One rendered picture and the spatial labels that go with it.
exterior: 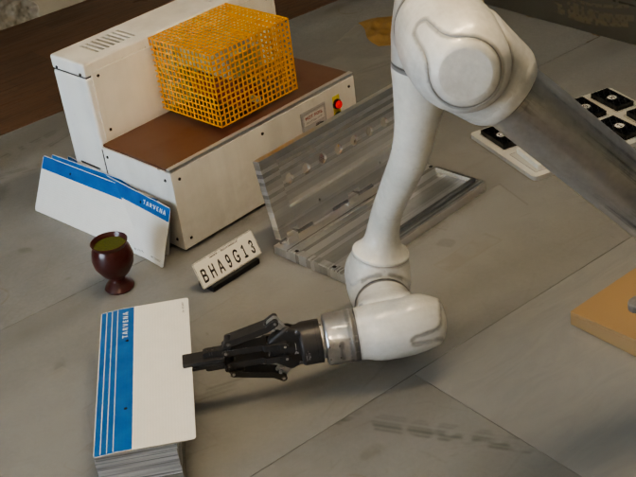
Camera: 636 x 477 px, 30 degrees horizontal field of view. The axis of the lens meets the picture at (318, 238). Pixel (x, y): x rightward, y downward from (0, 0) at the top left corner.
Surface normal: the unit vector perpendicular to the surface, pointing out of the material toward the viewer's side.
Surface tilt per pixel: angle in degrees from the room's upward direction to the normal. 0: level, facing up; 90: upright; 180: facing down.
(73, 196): 63
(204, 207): 90
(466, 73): 84
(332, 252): 0
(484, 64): 85
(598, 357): 0
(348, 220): 0
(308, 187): 79
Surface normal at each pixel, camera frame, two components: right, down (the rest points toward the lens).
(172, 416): -0.12, -0.85
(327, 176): 0.68, 0.12
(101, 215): -0.65, 0.02
